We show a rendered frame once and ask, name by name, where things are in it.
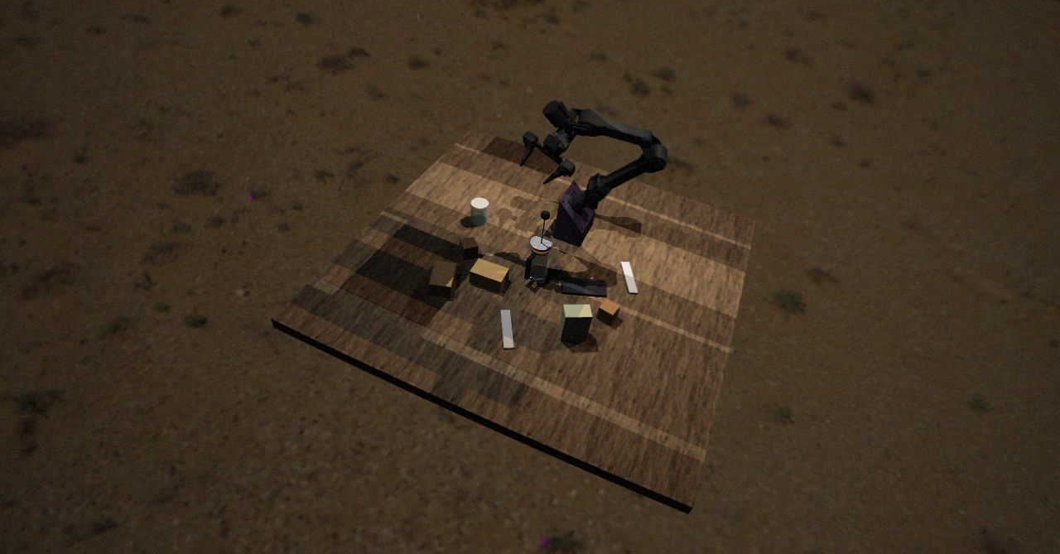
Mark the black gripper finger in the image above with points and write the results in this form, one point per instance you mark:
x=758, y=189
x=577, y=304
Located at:
x=527, y=152
x=560, y=171

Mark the white flat bar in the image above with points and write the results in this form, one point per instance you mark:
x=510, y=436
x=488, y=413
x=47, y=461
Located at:
x=507, y=329
x=629, y=278

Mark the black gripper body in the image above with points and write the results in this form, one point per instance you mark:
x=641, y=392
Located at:
x=567, y=164

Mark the french press coffee maker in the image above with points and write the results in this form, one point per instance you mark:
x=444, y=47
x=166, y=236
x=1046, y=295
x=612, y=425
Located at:
x=540, y=248

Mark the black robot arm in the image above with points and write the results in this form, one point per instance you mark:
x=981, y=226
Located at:
x=594, y=124

